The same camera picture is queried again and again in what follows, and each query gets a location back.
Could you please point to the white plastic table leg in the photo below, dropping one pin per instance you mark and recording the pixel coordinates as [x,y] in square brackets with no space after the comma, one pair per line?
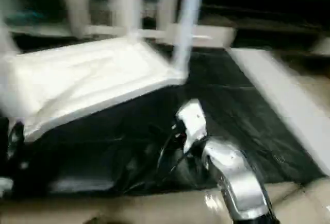
[134,15]
[185,28]
[5,33]

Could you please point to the white plastic table top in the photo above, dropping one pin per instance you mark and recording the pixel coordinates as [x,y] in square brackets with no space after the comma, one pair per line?
[77,74]

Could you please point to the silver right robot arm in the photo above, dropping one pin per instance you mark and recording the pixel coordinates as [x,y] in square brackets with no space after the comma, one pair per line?
[239,182]

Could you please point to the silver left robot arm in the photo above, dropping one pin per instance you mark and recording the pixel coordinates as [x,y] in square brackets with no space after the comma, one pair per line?
[14,141]

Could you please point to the black work mat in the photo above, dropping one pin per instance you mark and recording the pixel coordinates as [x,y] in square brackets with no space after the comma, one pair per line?
[232,105]

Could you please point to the white drawer cabinet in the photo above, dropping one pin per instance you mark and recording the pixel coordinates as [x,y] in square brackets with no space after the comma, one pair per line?
[219,38]

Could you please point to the white flat board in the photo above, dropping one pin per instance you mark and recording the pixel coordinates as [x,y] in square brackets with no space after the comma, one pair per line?
[283,92]

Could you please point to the black low desk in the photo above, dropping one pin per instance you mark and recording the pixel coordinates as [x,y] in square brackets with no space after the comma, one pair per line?
[257,23]

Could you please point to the white glass door cabinet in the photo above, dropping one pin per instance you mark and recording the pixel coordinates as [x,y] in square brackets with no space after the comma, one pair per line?
[77,15]

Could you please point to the white side cabinet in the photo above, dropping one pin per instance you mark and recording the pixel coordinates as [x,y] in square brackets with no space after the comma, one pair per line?
[322,47]

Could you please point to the grey pole stand blue brackets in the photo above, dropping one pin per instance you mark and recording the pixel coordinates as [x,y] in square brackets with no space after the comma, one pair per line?
[25,15]

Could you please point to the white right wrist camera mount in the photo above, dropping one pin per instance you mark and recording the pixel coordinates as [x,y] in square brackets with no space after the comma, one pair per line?
[193,121]

